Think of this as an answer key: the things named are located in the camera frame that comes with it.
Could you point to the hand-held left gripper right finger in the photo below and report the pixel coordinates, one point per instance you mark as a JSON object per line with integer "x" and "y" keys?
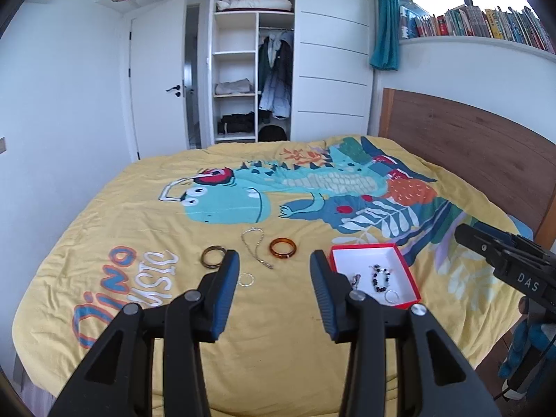
{"x": 323, "y": 295}

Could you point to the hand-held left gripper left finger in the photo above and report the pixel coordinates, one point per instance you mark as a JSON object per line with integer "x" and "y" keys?
{"x": 223, "y": 295}

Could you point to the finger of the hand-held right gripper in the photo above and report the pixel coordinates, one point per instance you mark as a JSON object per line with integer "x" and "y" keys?
{"x": 506, "y": 234}
{"x": 475, "y": 241}

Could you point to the silver metal charm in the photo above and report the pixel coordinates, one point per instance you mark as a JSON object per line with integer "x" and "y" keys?
{"x": 357, "y": 280}

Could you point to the red cardboard box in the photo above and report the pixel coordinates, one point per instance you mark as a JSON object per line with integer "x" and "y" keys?
{"x": 391, "y": 265}

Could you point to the dark brown bangle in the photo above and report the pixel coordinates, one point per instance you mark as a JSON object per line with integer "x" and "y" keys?
{"x": 204, "y": 258}

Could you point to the amber bangle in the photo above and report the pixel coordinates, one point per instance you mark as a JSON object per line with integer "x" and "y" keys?
{"x": 282, "y": 255}

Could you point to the yellow dinosaur printed blanket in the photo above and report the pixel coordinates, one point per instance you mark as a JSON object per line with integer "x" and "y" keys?
{"x": 278, "y": 356}

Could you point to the wooden headboard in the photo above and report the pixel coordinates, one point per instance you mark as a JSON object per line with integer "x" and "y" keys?
{"x": 456, "y": 139}

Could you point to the black bag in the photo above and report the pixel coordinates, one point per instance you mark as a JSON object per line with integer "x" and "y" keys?
{"x": 272, "y": 133}

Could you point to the folded black clothes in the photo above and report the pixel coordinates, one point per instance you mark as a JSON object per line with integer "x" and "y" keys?
{"x": 236, "y": 124}

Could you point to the light blue hanging coat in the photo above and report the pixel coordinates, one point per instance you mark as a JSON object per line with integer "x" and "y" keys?
{"x": 273, "y": 100}

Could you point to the folded beige clothes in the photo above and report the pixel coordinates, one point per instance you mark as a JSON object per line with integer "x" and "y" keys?
{"x": 234, "y": 87}

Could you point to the row of books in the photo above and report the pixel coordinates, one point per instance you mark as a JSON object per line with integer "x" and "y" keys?
{"x": 478, "y": 24}

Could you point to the teal curtain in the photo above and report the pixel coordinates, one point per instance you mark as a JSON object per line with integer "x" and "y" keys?
{"x": 385, "y": 21}

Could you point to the dark hanging jacket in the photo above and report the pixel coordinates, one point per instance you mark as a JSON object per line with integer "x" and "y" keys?
{"x": 282, "y": 58}

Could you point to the white door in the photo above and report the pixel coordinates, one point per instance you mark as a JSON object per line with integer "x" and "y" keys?
{"x": 156, "y": 52}

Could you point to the white wardrobe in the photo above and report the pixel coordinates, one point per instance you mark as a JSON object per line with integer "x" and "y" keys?
{"x": 334, "y": 30}

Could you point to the wall switch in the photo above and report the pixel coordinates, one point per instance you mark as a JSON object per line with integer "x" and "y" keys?
{"x": 3, "y": 145}

